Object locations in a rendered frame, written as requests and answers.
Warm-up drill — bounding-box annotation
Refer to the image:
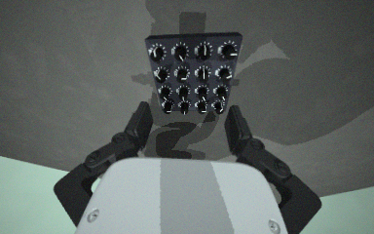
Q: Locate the dark grey knob box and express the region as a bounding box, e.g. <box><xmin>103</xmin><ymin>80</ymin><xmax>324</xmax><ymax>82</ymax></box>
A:
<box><xmin>145</xmin><ymin>32</ymin><xmax>243</xmax><ymax>114</ymax></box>

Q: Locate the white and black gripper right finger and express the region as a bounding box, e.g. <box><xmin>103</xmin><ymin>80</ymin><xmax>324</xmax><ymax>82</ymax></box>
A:
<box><xmin>224</xmin><ymin>105</ymin><xmax>322</xmax><ymax>234</ymax></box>

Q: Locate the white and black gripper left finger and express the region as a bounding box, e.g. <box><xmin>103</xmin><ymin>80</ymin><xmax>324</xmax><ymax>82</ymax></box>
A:
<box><xmin>54</xmin><ymin>101</ymin><xmax>153</xmax><ymax>228</ymax></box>

